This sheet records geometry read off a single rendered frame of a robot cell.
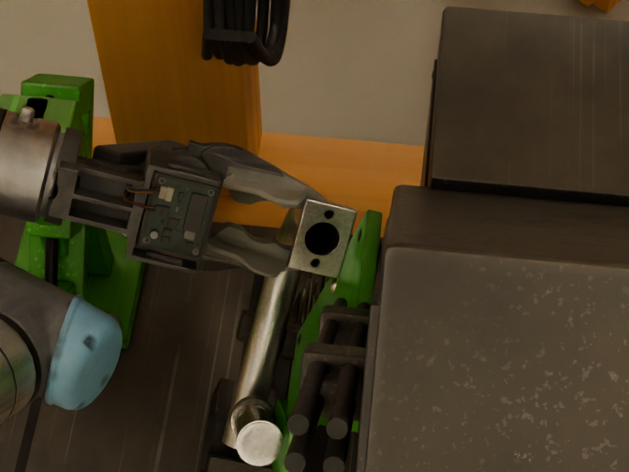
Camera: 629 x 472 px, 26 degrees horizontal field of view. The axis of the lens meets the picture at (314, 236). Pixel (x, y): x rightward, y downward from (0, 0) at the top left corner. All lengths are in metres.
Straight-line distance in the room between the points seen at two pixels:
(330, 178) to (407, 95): 1.21
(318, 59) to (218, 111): 1.39
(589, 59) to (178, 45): 0.39
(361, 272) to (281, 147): 0.56
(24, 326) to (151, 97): 0.46
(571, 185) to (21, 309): 0.42
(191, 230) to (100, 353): 0.11
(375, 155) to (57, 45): 1.39
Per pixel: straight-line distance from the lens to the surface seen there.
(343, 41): 2.77
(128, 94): 1.36
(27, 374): 0.94
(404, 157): 1.51
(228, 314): 1.38
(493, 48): 1.14
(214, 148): 1.02
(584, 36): 1.16
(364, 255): 0.97
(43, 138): 0.99
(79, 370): 0.95
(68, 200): 0.97
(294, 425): 0.59
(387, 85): 2.70
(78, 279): 1.32
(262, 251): 1.04
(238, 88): 1.32
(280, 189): 1.02
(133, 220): 0.97
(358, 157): 1.50
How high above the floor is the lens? 2.10
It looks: 57 degrees down
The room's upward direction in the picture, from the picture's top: straight up
